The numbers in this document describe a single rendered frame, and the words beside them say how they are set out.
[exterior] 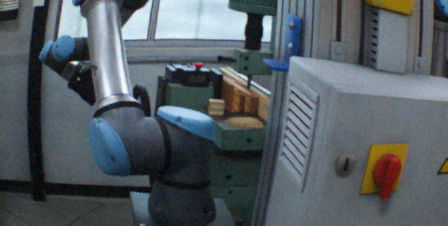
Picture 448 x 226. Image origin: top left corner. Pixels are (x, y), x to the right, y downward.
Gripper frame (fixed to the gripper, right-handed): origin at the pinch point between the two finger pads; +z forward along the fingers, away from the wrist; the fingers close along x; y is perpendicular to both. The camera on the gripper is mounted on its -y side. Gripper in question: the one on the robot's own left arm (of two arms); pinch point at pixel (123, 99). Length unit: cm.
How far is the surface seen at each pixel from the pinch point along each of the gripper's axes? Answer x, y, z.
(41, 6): -116, -1, -42
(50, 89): -125, 34, -8
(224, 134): 25.0, -9.7, 22.4
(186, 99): 2.0, -10.7, 16.7
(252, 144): 25.0, -11.4, 31.0
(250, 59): 1.0, -31.0, 26.7
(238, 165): 19.3, -3.9, 34.2
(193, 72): 2.1, -18.3, 13.8
